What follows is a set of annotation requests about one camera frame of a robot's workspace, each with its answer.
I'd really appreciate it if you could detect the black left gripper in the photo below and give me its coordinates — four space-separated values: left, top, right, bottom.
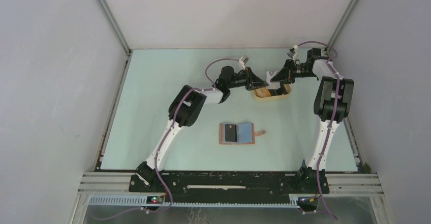
227 67 268 91

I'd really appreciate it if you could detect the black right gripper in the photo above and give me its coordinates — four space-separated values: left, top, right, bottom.
272 58 318 84

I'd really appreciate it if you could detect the white striped credit card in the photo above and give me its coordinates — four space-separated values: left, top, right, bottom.
266 70 280 90

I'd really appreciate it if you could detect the orange leather card holder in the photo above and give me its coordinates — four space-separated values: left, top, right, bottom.
219 122 267 145

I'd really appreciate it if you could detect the black credit card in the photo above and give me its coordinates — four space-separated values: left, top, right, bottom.
225 124 237 143

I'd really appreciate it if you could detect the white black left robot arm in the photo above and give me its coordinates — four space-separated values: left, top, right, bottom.
136 66 268 192

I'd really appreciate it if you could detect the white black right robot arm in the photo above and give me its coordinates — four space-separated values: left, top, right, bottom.
271 46 354 193

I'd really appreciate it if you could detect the gold VIP credit card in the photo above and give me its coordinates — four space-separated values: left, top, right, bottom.
255 88 271 98

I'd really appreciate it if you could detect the beige oval tray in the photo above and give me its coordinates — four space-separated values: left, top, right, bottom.
251 83 291 102

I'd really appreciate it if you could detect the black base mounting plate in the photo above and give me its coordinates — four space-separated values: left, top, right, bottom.
129 171 329 203

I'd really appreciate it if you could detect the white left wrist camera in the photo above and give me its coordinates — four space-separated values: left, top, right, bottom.
238 55 249 70

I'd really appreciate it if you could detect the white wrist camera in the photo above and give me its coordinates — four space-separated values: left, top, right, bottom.
238 55 249 70
287 45 299 61

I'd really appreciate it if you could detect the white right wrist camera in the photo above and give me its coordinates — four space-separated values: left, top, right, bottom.
287 45 299 61

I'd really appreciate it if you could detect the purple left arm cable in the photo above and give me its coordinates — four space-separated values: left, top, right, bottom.
153 58 241 213

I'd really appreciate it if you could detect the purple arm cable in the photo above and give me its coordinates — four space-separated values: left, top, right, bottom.
153 58 241 213
296 41 339 223

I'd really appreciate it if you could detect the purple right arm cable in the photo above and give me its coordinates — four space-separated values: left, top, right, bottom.
296 41 339 223

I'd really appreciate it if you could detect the white cable duct strip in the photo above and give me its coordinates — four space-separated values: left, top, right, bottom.
88 195 298 208

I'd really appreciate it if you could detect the aluminium frame rail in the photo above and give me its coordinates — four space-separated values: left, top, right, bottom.
96 0 132 56

